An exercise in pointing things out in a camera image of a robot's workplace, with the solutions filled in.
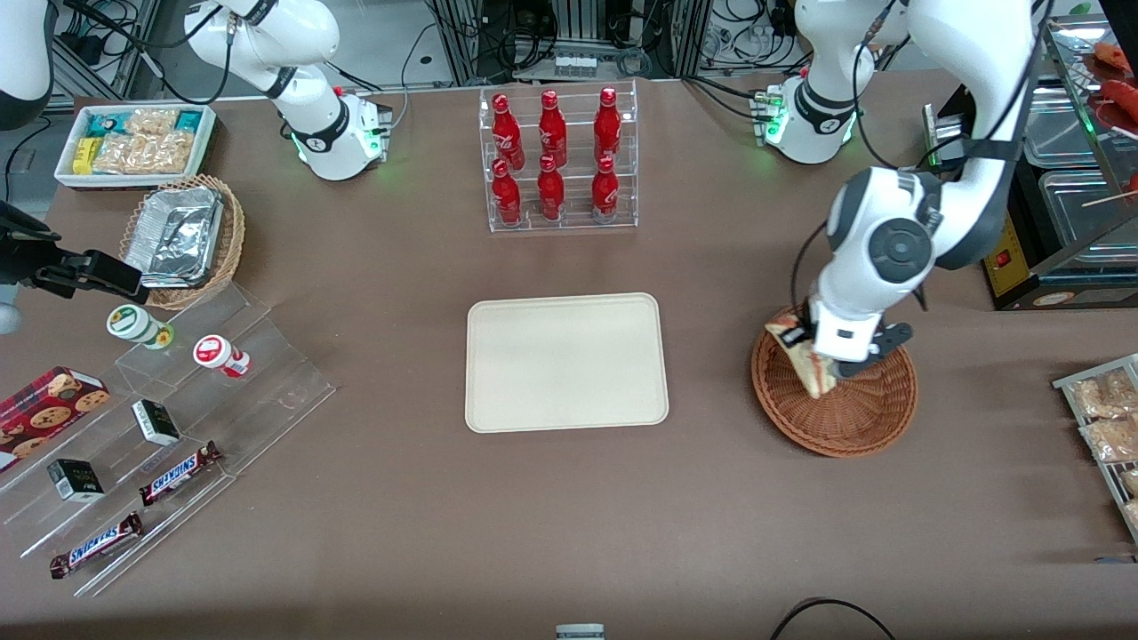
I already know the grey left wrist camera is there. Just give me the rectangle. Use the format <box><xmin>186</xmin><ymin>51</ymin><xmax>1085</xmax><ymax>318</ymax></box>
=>
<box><xmin>873</xmin><ymin>321</ymin><xmax>915</xmax><ymax>362</ymax></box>

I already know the black looped cable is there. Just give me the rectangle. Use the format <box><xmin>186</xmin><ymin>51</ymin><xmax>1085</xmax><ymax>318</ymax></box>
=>
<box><xmin>769</xmin><ymin>597</ymin><xmax>899</xmax><ymax>640</ymax></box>

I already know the clear bag of crackers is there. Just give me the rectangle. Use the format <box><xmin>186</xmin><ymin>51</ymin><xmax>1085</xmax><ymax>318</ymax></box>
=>
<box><xmin>124</xmin><ymin>108</ymin><xmax>180</xmax><ymax>138</ymax></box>
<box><xmin>142</xmin><ymin>131</ymin><xmax>196</xmax><ymax>175</ymax></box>
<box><xmin>92</xmin><ymin>133</ymin><xmax>148</xmax><ymax>175</ymax></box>

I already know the red lidded yogurt bottle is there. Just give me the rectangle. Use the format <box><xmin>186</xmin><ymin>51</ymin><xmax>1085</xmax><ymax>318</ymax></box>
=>
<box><xmin>194</xmin><ymin>334</ymin><xmax>252</xmax><ymax>379</ymax></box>

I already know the round brown wicker basket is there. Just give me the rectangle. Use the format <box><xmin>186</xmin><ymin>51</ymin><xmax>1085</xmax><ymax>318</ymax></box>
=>
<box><xmin>751</xmin><ymin>307</ymin><xmax>918</xmax><ymax>459</ymax></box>

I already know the clear acrylic bottle rack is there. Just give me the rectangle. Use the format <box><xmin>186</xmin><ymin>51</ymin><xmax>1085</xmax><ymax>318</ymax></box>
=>
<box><xmin>478</xmin><ymin>80</ymin><xmax>639</xmax><ymax>234</ymax></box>

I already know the green lidded yogurt bottle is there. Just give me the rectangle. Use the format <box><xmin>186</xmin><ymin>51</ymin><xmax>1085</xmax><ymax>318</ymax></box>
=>
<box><xmin>107</xmin><ymin>305</ymin><xmax>175</xmax><ymax>350</ymax></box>

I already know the light wicker basket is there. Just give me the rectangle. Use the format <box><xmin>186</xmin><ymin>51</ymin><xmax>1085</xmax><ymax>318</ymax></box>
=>
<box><xmin>120</xmin><ymin>174</ymin><xmax>246</xmax><ymax>310</ymax></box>

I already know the beige rectangular tray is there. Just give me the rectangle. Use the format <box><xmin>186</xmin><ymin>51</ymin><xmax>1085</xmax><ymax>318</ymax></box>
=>
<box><xmin>465</xmin><ymin>292</ymin><xmax>669</xmax><ymax>434</ymax></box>

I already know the steel food pan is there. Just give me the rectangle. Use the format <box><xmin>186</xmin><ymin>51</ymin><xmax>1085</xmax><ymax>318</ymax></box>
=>
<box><xmin>1038</xmin><ymin>169</ymin><xmax>1138</xmax><ymax>252</ymax></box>
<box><xmin>1022</xmin><ymin>96</ymin><xmax>1109</xmax><ymax>170</ymax></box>

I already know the small black carton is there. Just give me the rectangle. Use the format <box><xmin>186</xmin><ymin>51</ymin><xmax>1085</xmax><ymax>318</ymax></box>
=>
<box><xmin>47</xmin><ymin>459</ymin><xmax>105</xmax><ymax>503</ymax></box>
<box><xmin>132</xmin><ymin>400</ymin><xmax>181</xmax><ymax>446</ymax></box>

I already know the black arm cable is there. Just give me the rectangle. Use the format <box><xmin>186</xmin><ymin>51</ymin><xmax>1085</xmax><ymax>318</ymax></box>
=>
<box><xmin>789</xmin><ymin>0</ymin><xmax>1054</xmax><ymax>312</ymax></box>

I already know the white wire rack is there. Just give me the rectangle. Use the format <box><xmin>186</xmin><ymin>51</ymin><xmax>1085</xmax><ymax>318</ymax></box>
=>
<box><xmin>1053</xmin><ymin>354</ymin><xmax>1138</xmax><ymax>543</ymax></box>

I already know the snickers chocolate bar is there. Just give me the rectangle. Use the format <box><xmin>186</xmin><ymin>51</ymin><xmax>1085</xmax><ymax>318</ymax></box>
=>
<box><xmin>139</xmin><ymin>441</ymin><xmax>223</xmax><ymax>507</ymax></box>
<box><xmin>50</xmin><ymin>512</ymin><xmax>144</xmax><ymax>580</ymax></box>

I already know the white snack bin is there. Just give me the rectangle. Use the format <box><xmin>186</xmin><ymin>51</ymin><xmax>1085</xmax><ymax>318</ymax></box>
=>
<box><xmin>55</xmin><ymin>103</ymin><xmax>218</xmax><ymax>191</ymax></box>

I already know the clear acrylic step display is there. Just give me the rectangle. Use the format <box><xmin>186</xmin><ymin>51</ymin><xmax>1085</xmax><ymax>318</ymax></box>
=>
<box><xmin>0</xmin><ymin>283</ymin><xmax>337</xmax><ymax>598</ymax></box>

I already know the black hot food display case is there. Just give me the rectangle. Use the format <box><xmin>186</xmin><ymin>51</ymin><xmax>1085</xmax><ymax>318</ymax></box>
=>
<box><xmin>923</xmin><ymin>13</ymin><xmax>1138</xmax><ymax>312</ymax></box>

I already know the red plaid cookie box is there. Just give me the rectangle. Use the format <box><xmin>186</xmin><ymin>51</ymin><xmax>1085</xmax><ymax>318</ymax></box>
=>
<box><xmin>0</xmin><ymin>366</ymin><xmax>111</xmax><ymax>473</ymax></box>

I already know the triangular sandwich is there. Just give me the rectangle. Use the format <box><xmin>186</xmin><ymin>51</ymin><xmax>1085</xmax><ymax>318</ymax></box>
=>
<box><xmin>765</xmin><ymin>310</ymin><xmax>837</xmax><ymax>399</ymax></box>

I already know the red cola bottle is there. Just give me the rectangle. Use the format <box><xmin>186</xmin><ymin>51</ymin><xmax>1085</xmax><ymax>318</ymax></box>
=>
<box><xmin>537</xmin><ymin>155</ymin><xmax>565</xmax><ymax>221</ymax></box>
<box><xmin>591</xmin><ymin>156</ymin><xmax>620</xmax><ymax>223</ymax></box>
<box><xmin>594</xmin><ymin>87</ymin><xmax>622</xmax><ymax>162</ymax></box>
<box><xmin>539</xmin><ymin>90</ymin><xmax>568</xmax><ymax>168</ymax></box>
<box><xmin>492</xmin><ymin>159</ymin><xmax>523</xmax><ymax>226</ymax></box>
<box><xmin>492</xmin><ymin>93</ymin><xmax>526</xmax><ymax>171</ymax></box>

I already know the aluminium frame rack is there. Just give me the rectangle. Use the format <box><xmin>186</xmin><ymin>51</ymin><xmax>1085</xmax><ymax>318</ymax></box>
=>
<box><xmin>427</xmin><ymin>0</ymin><xmax>712</xmax><ymax>85</ymax></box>

